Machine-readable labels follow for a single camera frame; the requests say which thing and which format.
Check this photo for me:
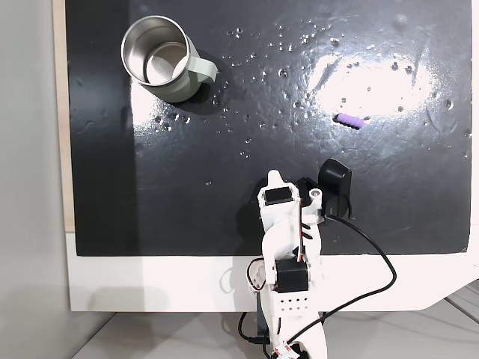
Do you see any black glossy mat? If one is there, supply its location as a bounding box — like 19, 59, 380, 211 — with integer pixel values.
64, 0, 474, 258

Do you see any purple ribbed pen grip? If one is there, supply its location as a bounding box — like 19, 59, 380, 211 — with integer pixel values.
333, 112, 365, 130

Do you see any black camera box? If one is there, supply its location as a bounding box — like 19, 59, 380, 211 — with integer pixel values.
317, 157, 354, 227

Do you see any black camera cable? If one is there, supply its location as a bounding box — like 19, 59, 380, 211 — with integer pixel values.
237, 197, 397, 355

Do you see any stainless steel mug grey handle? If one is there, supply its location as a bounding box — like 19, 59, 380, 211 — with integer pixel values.
120, 15, 219, 104

